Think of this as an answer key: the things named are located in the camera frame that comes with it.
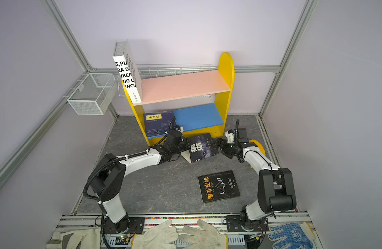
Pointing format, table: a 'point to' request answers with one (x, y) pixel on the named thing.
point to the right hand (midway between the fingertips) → (216, 149)
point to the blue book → (157, 124)
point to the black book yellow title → (218, 187)
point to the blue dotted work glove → (299, 235)
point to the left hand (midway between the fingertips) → (194, 143)
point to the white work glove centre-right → (208, 238)
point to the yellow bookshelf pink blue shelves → (195, 102)
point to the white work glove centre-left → (161, 236)
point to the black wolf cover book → (200, 147)
